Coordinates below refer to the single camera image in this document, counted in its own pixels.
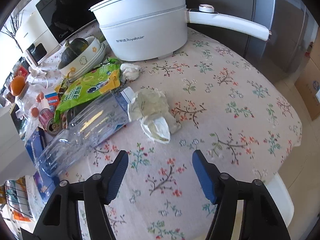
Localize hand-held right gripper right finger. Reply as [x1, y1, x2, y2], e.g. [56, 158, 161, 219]
[192, 149, 292, 240]

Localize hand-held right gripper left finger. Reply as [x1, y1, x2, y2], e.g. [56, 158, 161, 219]
[34, 150, 129, 240]

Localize white trash bin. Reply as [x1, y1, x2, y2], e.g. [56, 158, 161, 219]
[260, 172, 295, 228]

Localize green snack bag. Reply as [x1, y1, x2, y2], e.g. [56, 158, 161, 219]
[54, 57, 122, 123]

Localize orange and blue carton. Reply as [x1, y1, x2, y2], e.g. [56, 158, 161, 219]
[45, 89, 60, 112]

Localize clear plastic bottle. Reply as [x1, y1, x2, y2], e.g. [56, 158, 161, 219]
[35, 87, 137, 178]

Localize blue flat box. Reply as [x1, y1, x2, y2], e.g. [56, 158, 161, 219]
[25, 127, 60, 203]

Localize crumpled clear plastic wrap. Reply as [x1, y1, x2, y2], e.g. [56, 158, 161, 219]
[128, 88, 182, 144]

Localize floral tablecloth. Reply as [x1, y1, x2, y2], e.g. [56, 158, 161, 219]
[25, 22, 303, 240]

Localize red can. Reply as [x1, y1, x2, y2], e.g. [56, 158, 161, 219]
[39, 107, 62, 134]

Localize small crumpled white tissue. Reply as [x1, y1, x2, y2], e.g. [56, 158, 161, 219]
[120, 63, 141, 80]

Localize cream bowl with flower print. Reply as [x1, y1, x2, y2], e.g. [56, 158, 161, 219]
[58, 36, 102, 77]

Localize dark green squash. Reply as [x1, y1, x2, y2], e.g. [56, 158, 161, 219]
[61, 38, 88, 67]

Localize cardboard box with label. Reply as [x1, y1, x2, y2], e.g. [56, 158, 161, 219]
[294, 37, 320, 121]

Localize white electric pot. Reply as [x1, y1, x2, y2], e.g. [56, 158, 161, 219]
[94, 4, 272, 62]

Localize red packet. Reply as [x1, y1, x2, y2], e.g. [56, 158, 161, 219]
[15, 66, 29, 78]

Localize grey steel refrigerator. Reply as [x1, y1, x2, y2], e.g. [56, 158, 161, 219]
[185, 0, 310, 80]

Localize cream countertop appliance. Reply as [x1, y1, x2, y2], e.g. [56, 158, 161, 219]
[14, 0, 100, 65]

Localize dried branches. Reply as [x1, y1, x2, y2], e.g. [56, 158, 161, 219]
[4, 14, 23, 51]

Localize black wire basket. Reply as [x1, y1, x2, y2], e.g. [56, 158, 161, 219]
[4, 180, 34, 220]

